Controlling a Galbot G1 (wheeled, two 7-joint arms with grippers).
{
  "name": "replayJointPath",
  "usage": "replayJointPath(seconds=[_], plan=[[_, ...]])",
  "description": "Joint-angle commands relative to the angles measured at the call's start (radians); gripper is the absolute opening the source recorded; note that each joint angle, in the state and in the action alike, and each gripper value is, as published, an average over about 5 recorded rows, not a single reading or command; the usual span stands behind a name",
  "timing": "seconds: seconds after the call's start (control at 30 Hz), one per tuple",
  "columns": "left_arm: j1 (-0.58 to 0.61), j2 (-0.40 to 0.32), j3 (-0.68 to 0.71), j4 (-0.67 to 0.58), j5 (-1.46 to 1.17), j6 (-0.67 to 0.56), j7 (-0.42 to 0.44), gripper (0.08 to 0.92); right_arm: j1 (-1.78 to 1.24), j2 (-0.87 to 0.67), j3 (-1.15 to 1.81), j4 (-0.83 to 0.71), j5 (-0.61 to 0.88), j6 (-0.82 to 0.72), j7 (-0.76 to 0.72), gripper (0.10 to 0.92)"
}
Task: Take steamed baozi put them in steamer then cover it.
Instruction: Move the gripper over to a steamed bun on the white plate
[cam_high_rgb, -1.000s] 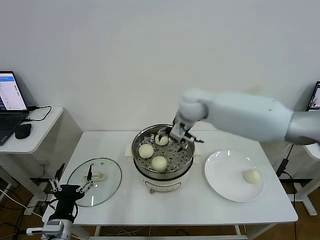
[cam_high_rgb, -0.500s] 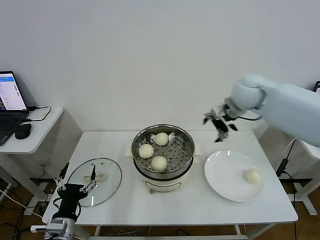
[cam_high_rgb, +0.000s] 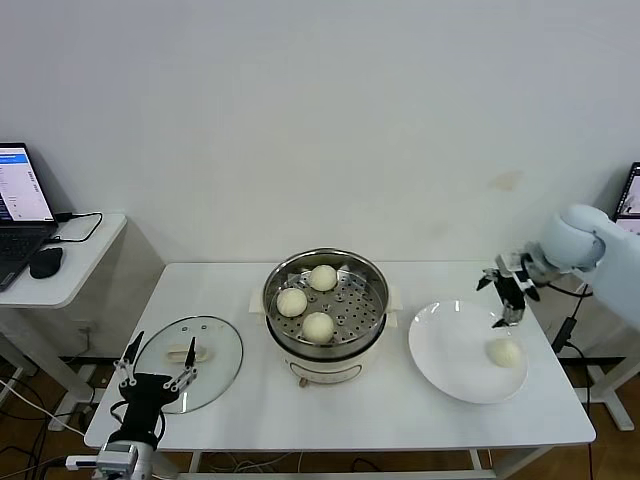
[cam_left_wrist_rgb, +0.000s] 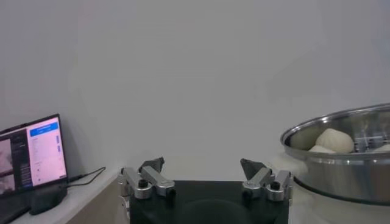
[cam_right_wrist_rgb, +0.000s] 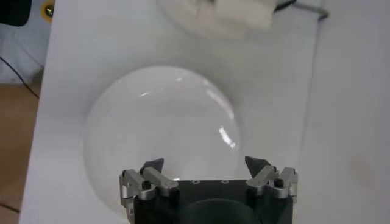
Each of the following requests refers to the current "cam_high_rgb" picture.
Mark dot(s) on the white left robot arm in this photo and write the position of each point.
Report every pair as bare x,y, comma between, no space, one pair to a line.
146,462

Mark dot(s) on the white work table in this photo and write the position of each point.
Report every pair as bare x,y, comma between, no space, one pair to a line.
350,425

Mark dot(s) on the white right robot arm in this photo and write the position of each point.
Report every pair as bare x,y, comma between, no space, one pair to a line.
575,235

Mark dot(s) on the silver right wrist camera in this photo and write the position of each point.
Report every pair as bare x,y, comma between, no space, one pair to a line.
507,262

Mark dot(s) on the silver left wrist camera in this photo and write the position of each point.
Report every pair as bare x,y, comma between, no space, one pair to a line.
117,455

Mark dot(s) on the black laptop blue-white screen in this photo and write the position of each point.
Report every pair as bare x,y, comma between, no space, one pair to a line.
20,245

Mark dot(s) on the black laptop pink screen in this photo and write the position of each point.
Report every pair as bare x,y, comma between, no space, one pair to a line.
634,200

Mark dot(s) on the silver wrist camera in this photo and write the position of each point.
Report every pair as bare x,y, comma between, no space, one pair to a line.
507,262
117,455

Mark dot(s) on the black computer mouse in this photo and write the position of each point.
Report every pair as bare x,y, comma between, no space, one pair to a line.
46,263

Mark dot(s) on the white side table with mouse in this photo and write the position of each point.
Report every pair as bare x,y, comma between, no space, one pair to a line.
85,270

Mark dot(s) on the white side table with label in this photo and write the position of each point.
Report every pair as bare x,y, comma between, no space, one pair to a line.
620,417

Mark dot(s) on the white wall socket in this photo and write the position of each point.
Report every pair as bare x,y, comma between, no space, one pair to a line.
89,328

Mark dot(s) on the white steamed baozi bun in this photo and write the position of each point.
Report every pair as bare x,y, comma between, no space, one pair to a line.
322,278
504,352
318,327
291,302

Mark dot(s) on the white round plate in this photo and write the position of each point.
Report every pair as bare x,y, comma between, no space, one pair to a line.
450,360

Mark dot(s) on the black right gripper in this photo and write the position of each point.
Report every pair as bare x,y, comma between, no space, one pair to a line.
515,287

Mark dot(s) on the cream electric cooker pot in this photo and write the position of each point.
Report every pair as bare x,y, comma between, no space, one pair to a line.
325,370

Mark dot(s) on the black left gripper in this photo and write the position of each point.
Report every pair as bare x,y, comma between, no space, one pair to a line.
149,395

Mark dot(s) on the glass pot lid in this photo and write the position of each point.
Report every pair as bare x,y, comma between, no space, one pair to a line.
220,340

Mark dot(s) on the steel steamer basket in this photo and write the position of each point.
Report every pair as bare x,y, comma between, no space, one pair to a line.
357,327

